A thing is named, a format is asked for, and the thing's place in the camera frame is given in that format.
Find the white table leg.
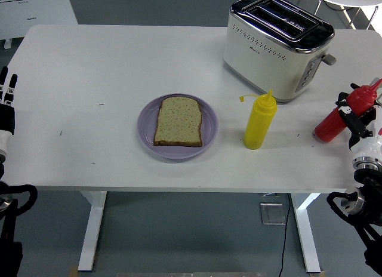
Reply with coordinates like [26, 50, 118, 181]
[77, 190, 107, 272]
[291, 193, 322, 274]

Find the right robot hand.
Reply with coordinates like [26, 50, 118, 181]
[336, 83, 382, 162]

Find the metal floor socket plate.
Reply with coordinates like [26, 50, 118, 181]
[259, 202, 287, 226]

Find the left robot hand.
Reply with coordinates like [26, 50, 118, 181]
[0, 66, 19, 157]

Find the red squeeze bottle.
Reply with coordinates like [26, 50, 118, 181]
[315, 78, 382, 143]

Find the black floor cable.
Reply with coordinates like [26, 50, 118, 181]
[278, 193, 292, 277]

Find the white chrome toaster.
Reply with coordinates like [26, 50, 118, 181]
[223, 0, 337, 104]

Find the bread slice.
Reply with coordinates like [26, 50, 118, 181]
[153, 96, 203, 148]

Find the white room heater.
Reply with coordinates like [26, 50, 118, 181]
[0, 0, 79, 50]

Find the purple round plate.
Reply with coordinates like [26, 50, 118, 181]
[137, 93, 218, 161]

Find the yellow squeeze bottle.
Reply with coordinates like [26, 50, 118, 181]
[238, 89, 278, 150]

